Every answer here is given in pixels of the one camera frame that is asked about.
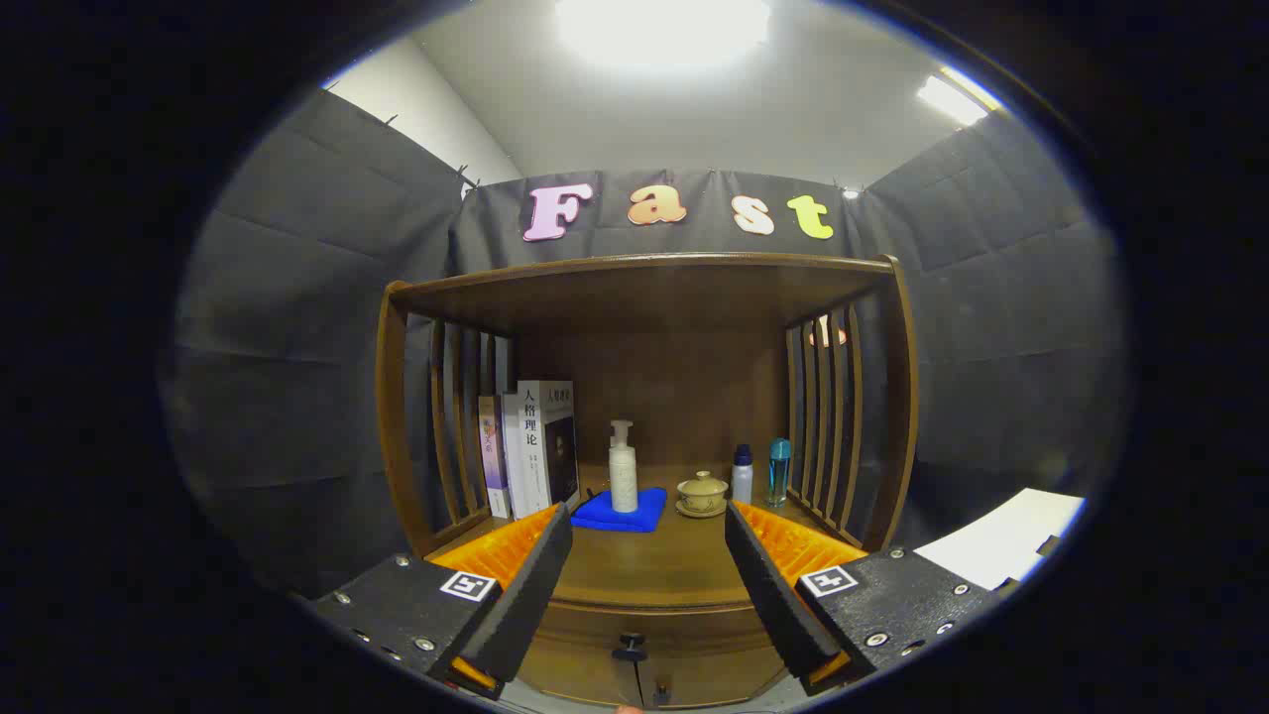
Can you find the white bottle with blue cap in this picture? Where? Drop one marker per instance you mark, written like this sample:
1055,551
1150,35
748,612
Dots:
742,481

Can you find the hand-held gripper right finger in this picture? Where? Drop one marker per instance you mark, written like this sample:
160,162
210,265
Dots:
778,595

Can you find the black drawer knob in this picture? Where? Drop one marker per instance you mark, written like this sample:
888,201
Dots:
630,648

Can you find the beige lidded teacup with saucer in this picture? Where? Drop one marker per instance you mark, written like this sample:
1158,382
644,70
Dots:
702,493

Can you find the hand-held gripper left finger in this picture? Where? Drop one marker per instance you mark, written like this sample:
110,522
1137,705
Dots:
520,595

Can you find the white plastic storage unit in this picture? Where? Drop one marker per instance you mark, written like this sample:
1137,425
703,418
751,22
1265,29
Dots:
1001,535

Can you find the small ceiling light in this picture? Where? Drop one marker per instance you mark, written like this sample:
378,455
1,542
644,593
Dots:
952,99

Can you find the clear blue bottle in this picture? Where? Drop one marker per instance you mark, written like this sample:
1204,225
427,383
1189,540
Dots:
779,471

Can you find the purple book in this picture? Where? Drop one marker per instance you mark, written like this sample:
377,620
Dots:
492,451

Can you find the large ceiling light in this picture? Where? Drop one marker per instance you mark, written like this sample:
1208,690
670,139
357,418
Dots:
662,30

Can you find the white pump bottle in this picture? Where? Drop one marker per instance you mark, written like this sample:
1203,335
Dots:
624,476

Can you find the wooden cabinet door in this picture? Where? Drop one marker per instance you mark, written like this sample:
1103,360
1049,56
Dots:
724,679
580,679

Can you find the blue folded cloth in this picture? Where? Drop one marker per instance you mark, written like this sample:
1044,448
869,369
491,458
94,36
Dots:
605,516

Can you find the brown wooden cabinet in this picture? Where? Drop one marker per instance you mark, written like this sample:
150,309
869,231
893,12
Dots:
644,297

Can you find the brown wooden countertop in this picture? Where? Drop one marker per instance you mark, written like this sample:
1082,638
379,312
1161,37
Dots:
654,565

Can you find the small black door knob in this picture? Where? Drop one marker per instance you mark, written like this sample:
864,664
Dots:
661,689

